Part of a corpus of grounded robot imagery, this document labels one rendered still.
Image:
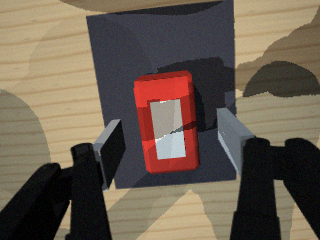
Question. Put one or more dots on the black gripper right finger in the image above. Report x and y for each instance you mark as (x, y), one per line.
(256, 214)

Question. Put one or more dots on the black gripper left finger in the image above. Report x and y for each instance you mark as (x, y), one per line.
(30, 215)

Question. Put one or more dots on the red self-inking stamp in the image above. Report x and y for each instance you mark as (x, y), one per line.
(167, 119)

